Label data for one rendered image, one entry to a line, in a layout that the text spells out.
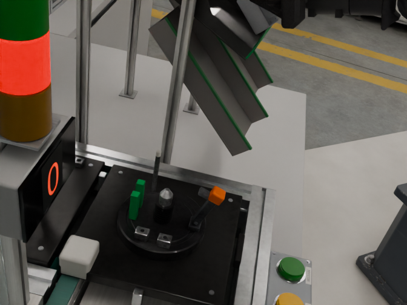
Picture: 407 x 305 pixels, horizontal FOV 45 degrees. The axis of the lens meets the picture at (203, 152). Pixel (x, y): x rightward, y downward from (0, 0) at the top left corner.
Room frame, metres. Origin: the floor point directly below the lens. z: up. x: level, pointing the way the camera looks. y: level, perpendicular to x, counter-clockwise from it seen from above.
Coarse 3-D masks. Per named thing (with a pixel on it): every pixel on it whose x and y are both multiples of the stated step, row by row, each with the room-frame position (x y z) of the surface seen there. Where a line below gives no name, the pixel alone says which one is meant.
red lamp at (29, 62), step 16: (48, 32) 0.37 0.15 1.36; (0, 48) 0.34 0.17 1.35; (16, 48) 0.34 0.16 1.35; (32, 48) 0.34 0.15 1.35; (48, 48) 0.36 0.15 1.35; (0, 64) 0.34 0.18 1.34; (16, 64) 0.34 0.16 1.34; (32, 64) 0.34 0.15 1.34; (48, 64) 0.36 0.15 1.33; (0, 80) 0.34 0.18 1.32; (16, 80) 0.34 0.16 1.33; (32, 80) 0.34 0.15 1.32; (48, 80) 0.36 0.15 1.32
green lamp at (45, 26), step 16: (0, 0) 0.34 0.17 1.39; (16, 0) 0.34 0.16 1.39; (32, 0) 0.35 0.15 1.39; (0, 16) 0.34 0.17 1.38; (16, 16) 0.34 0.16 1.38; (32, 16) 0.35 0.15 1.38; (48, 16) 0.37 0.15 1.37; (0, 32) 0.34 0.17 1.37; (16, 32) 0.34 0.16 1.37; (32, 32) 0.34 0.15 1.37
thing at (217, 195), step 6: (216, 186) 0.55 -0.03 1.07; (198, 192) 0.54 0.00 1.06; (204, 192) 0.54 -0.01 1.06; (210, 192) 0.54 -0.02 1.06; (216, 192) 0.53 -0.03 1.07; (222, 192) 0.54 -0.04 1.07; (210, 198) 0.53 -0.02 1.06; (216, 198) 0.53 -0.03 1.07; (222, 198) 0.53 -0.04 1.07; (204, 204) 0.54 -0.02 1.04; (210, 204) 0.53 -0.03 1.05; (216, 204) 0.53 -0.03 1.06; (204, 210) 0.53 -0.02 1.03; (210, 210) 0.53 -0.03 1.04; (198, 216) 0.53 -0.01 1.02; (204, 216) 0.53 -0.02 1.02; (192, 222) 0.53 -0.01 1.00; (198, 222) 0.53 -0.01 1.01
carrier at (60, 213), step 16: (96, 160) 0.67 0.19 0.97; (80, 176) 0.62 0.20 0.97; (96, 176) 0.63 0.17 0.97; (64, 192) 0.57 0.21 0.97; (80, 192) 0.58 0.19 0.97; (64, 208) 0.54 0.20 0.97; (80, 208) 0.55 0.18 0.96; (48, 224) 0.50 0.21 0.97; (64, 224) 0.51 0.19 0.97; (32, 240) 0.46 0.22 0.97; (48, 240) 0.47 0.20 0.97; (64, 240) 0.49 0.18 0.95; (32, 256) 0.44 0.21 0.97; (48, 256) 0.44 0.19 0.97
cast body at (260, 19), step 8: (240, 0) 0.78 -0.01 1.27; (248, 0) 0.78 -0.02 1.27; (240, 8) 0.78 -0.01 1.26; (248, 8) 0.78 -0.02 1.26; (256, 8) 0.77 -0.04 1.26; (248, 16) 0.77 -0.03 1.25; (256, 16) 0.77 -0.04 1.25; (264, 16) 0.77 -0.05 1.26; (272, 16) 0.76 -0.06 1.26; (256, 24) 0.77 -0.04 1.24; (264, 24) 0.76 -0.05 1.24; (272, 24) 0.77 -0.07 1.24; (256, 32) 0.77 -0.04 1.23
